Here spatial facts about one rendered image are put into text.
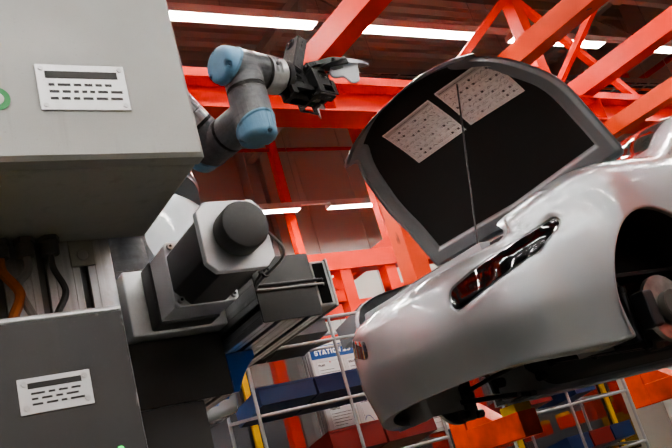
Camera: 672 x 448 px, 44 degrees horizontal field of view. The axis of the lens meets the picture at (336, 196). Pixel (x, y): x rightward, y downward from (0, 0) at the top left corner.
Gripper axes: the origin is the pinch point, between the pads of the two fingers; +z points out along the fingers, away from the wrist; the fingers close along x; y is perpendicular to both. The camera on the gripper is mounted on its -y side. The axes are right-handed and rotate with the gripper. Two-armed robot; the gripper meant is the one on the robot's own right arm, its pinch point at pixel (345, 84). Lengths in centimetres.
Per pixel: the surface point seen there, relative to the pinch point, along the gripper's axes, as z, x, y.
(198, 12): 287, -303, -383
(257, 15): 341, -288, -382
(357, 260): 605, -506, -259
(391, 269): 651, -499, -242
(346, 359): 438, -428, -105
